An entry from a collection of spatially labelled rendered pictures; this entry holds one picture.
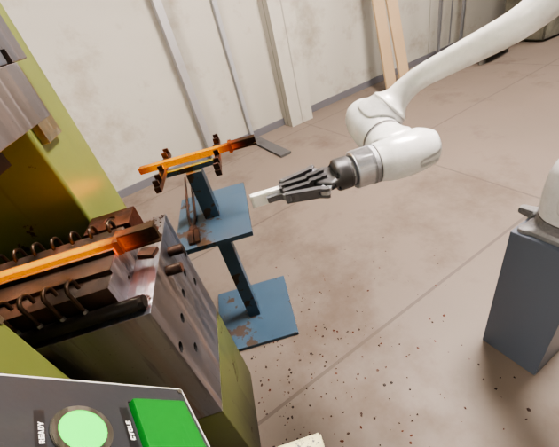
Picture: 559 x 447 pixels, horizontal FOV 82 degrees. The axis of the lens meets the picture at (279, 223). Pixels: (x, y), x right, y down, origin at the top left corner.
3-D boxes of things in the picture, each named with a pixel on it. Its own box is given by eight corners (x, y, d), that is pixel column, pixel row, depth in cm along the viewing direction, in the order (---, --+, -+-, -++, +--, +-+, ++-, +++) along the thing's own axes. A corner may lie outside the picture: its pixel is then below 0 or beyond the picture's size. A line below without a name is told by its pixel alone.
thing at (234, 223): (244, 185, 152) (243, 182, 151) (253, 235, 120) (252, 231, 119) (183, 203, 152) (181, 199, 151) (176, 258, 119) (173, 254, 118)
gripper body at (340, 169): (358, 192, 73) (320, 205, 73) (345, 176, 80) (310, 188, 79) (356, 163, 69) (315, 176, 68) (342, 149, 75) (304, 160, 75)
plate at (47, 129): (62, 131, 88) (19, 64, 78) (50, 143, 80) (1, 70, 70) (55, 133, 88) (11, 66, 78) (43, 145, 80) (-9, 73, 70)
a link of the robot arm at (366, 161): (366, 172, 81) (343, 179, 81) (364, 138, 75) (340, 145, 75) (383, 189, 73) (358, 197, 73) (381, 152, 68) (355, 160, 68)
